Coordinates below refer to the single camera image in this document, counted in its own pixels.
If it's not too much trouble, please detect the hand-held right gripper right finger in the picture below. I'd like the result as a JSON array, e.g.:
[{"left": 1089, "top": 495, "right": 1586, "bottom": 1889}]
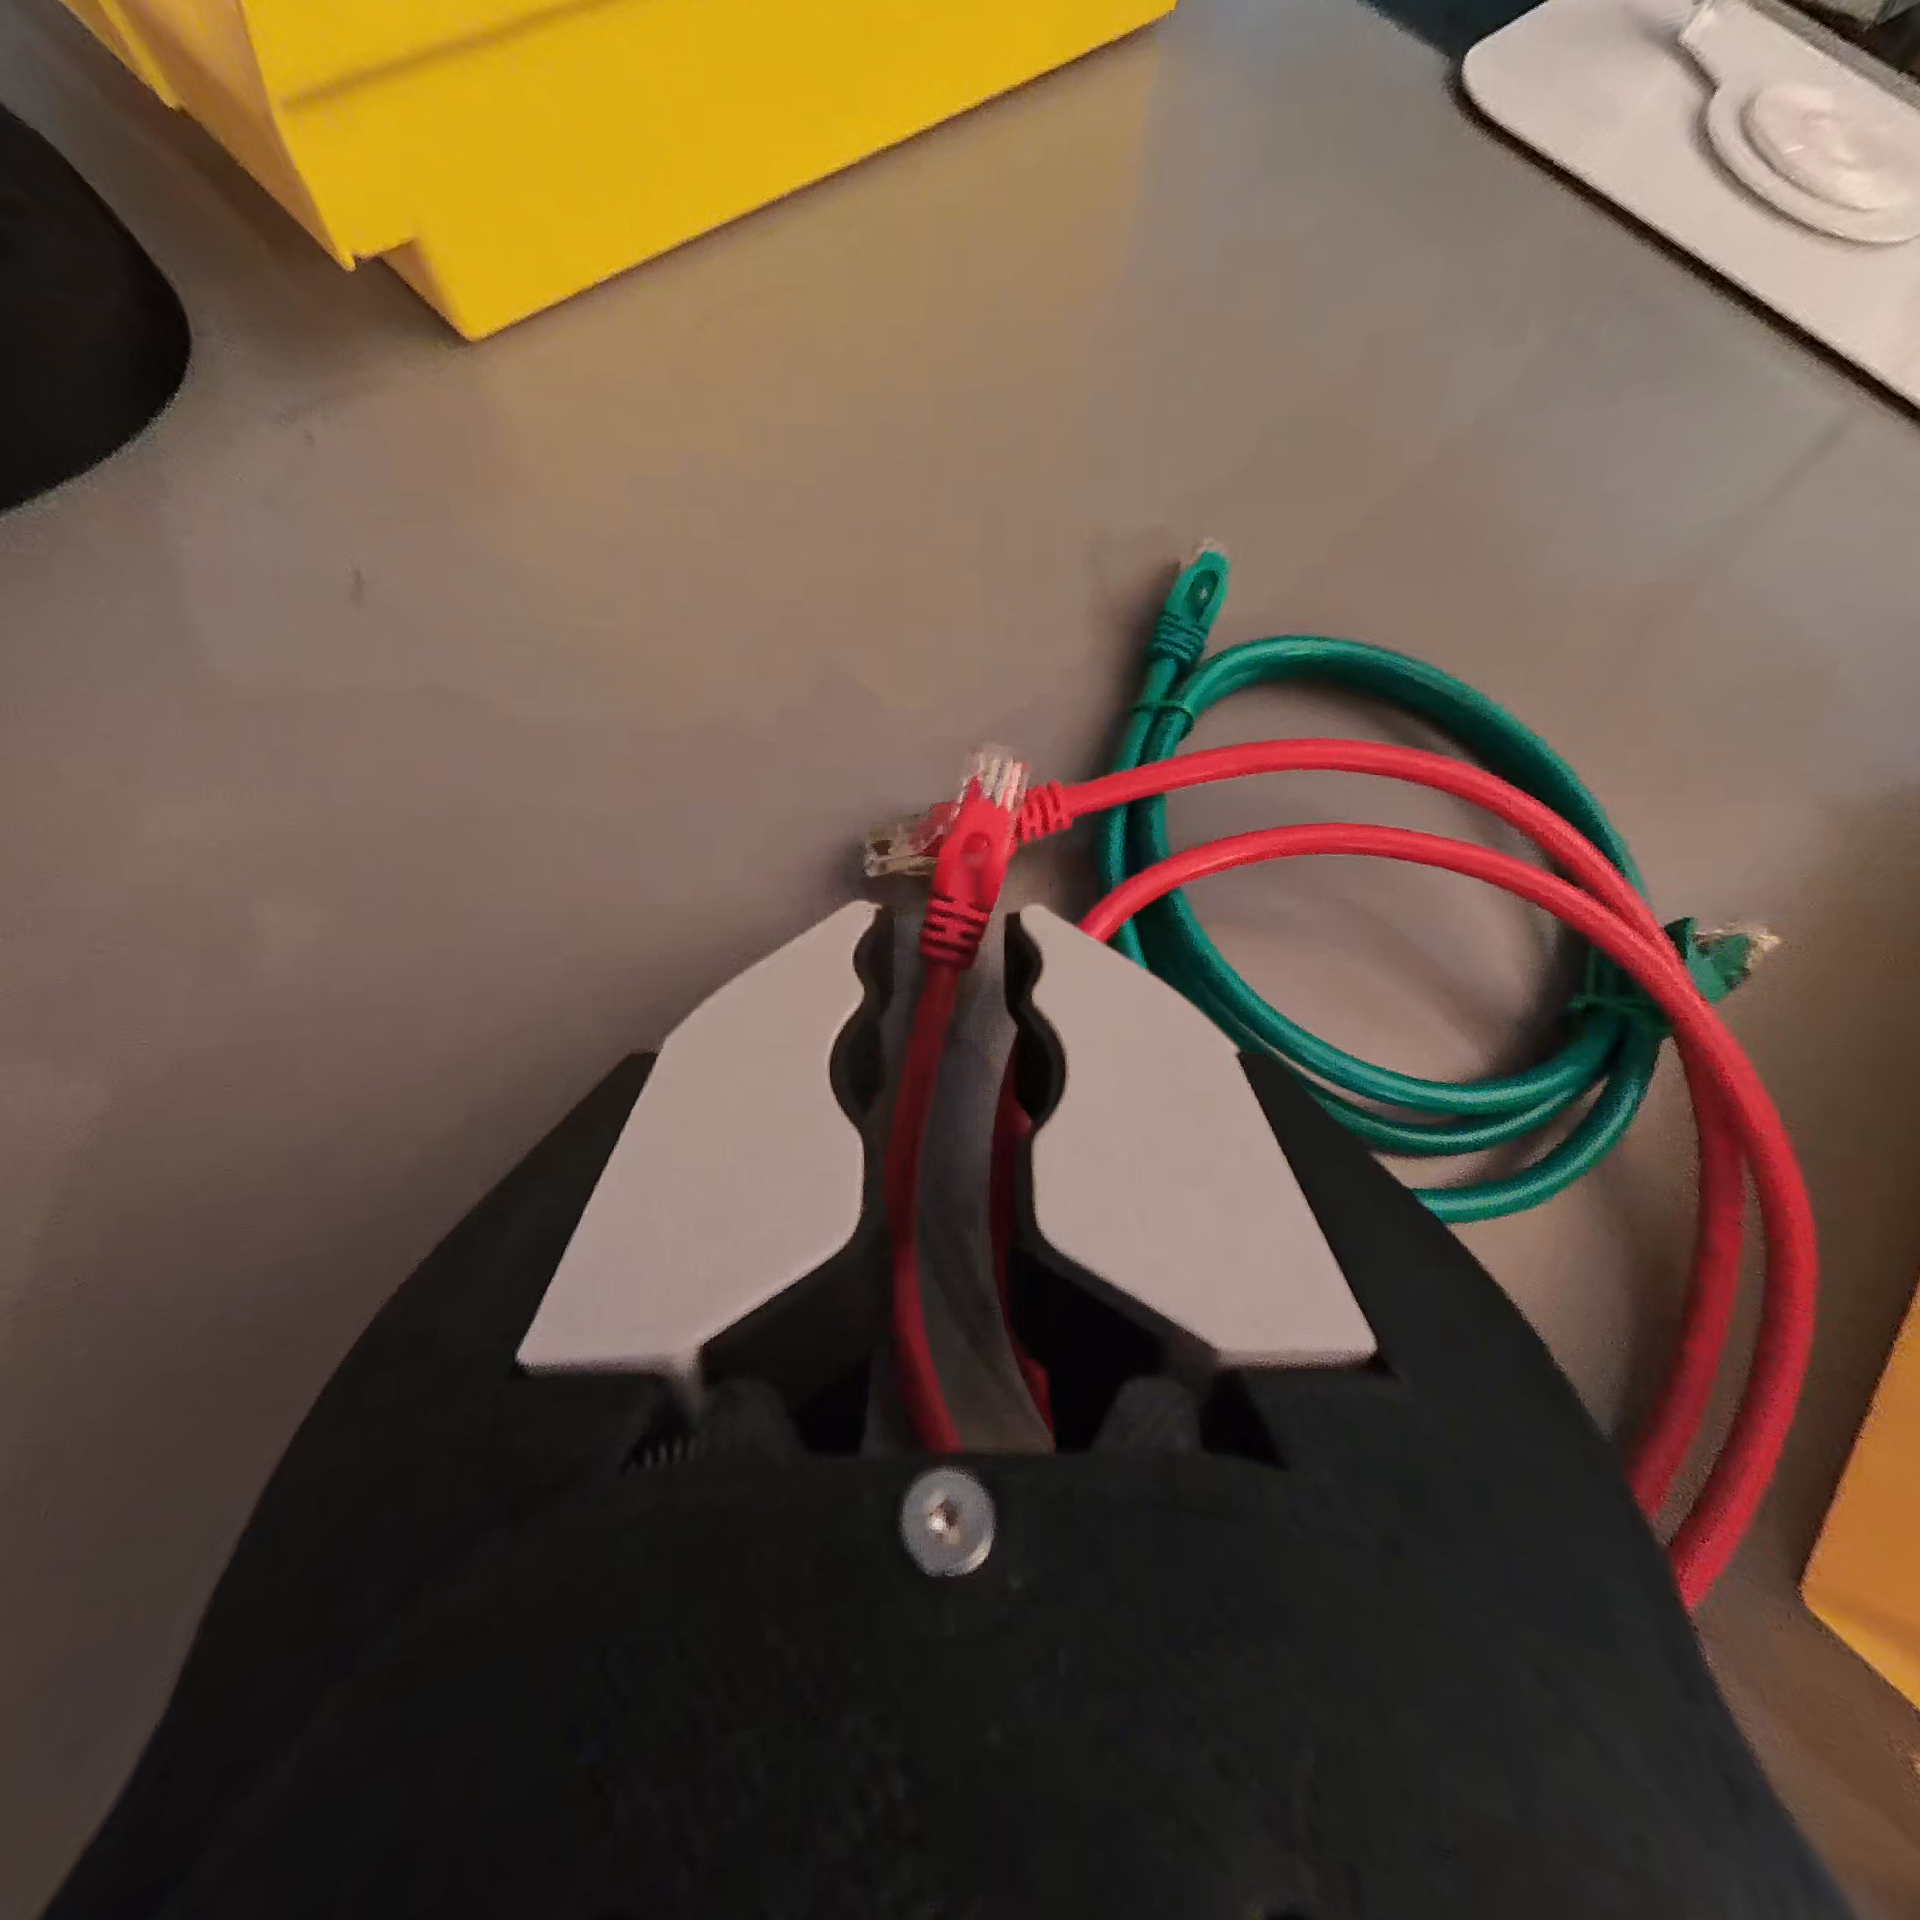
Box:
[{"left": 1000, "top": 903, "right": 1378, "bottom": 1419}]

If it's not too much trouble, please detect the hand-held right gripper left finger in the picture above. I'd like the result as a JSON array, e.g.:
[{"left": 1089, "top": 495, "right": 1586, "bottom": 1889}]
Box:
[{"left": 515, "top": 900, "right": 889, "bottom": 1422}]

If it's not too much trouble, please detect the red ethernet cable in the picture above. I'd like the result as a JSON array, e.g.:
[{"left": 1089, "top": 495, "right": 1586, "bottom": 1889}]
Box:
[{"left": 862, "top": 738, "right": 1819, "bottom": 1614}]

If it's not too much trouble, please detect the green ethernet cable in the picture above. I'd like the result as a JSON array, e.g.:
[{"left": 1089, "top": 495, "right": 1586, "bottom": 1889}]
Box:
[{"left": 1091, "top": 538, "right": 1782, "bottom": 1225}]

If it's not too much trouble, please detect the yellow plastic bin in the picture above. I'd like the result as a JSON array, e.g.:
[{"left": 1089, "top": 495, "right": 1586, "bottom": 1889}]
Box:
[
  {"left": 58, "top": 0, "right": 1179, "bottom": 346},
  {"left": 1799, "top": 1289, "right": 1920, "bottom": 1712}
]

